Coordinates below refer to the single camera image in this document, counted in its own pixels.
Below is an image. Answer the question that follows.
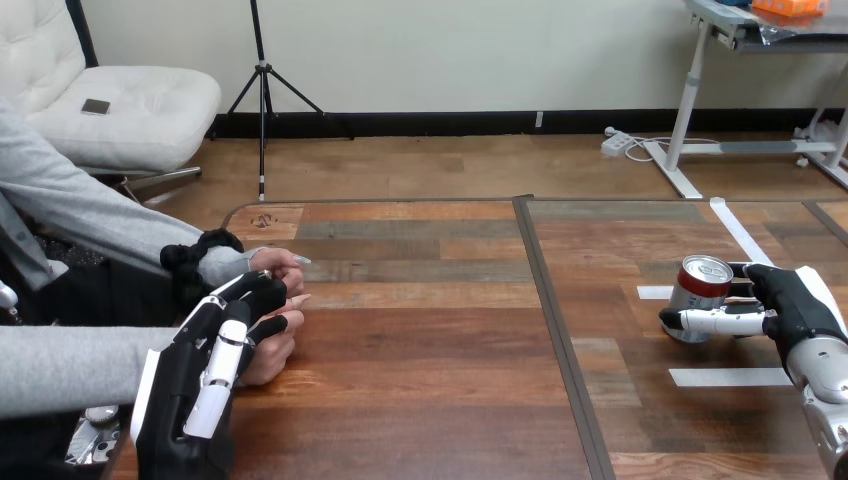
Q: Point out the person's hand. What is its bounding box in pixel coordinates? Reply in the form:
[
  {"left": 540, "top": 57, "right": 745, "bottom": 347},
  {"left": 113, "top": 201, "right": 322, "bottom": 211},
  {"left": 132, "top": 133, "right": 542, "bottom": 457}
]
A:
[
  {"left": 238, "top": 294, "right": 311, "bottom": 389},
  {"left": 248, "top": 246, "right": 313, "bottom": 297}
]

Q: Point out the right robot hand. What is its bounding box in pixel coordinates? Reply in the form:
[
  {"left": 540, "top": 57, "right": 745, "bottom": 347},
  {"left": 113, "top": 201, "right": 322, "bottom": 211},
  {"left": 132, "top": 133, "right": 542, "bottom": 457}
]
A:
[{"left": 659, "top": 262, "right": 848, "bottom": 370}]

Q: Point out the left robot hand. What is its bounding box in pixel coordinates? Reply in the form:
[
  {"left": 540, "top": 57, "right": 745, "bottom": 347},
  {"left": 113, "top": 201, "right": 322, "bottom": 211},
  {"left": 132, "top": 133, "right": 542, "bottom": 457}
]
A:
[{"left": 130, "top": 270, "right": 289, "bottom": 480}]

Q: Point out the red and white drink can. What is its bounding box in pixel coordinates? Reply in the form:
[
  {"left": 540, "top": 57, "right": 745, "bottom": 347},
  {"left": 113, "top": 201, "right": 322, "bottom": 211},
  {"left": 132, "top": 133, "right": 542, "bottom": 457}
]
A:
[{"left": 664, "top": 254, "right": 735, "bottom": 344}]

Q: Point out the person's forearm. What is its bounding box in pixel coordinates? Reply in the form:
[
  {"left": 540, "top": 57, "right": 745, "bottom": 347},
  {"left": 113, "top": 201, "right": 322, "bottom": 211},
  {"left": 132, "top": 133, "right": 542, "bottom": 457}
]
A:
[
  {"left": 0, "top": 99, "right": 268, "bottom": 307},
  {"left": 0, "top": 324, "right": 181, "bottom": 423}
]

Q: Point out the person's body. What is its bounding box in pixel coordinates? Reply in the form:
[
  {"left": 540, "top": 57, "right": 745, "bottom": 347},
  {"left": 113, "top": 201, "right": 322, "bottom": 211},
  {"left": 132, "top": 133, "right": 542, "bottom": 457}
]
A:
[{"left": 0, "top": 188, "right": 193, "bottom": 480}]

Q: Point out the black tripod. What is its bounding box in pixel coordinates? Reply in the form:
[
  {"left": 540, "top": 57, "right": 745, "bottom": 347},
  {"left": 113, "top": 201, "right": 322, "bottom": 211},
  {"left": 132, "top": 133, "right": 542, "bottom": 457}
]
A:
[{"left": 209, "top": 0, "right": 356, "bottom": 203}]

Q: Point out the white cushioned chair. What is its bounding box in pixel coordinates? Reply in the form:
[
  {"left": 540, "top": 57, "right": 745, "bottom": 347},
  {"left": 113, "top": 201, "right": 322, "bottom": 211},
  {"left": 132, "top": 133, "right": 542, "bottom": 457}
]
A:
[{"left": 0, "top": 0, "right": 223, "bottom": 201}]

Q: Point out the white desk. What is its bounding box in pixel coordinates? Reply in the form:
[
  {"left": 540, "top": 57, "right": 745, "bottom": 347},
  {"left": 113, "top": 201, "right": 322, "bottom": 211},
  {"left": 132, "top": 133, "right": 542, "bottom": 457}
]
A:
[{"left": 643, "top": 0, "right": 848, "bottom": 201}]

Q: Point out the white power strip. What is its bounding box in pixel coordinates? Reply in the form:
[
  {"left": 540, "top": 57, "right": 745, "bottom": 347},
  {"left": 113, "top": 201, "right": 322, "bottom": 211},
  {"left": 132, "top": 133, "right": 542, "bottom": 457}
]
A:
[{"left": 600, "top": 126, "right": 635, "bottom": 159}]

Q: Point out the foil sheet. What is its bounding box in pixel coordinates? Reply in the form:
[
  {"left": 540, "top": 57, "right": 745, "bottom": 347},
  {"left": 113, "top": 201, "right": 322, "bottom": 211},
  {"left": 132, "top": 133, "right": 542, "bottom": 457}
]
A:
[{"left": 728, "top": 5, "right": 848, "bottom": 49}]

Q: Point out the orange thing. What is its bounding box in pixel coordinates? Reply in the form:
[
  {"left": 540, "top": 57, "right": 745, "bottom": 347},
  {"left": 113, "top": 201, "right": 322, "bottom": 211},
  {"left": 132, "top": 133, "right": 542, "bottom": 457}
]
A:
[{"left": 751, "top": 0, "right": 831, "bottom": 19}]

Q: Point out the tangle of cables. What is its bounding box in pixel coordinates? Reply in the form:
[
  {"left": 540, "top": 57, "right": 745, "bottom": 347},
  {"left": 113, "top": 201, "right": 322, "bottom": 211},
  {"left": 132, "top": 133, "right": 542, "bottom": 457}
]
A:
[{"left": 622, "top": 104, "right": 848, "bottom": 168}]

